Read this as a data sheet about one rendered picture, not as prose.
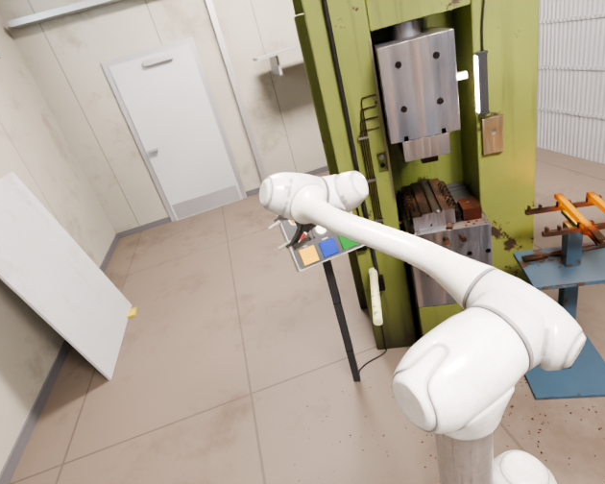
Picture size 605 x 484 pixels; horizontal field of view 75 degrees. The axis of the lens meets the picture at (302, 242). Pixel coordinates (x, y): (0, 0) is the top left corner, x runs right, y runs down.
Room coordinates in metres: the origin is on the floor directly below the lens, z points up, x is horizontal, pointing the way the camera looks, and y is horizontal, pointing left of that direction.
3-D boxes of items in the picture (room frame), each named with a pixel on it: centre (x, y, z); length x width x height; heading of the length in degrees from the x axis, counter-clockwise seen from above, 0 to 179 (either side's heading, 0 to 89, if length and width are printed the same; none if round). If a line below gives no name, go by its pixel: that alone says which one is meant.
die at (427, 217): (1.90, -0.70, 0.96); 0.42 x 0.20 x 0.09; 167
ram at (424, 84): (1.89, -0.74, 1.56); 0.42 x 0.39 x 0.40; 167
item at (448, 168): (2.20, -0.82, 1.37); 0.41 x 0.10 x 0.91; 77
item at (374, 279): (1.69, -0.29, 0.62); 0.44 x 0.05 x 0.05; 167
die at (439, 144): (1.90, -0.70, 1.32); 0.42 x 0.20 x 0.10; 167
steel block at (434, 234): (1.90, -0.75, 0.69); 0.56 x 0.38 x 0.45; 167
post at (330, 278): (1.75, -0.09, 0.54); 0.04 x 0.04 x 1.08; 77
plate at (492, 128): (1.75, -0.99, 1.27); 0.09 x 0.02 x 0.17; 77
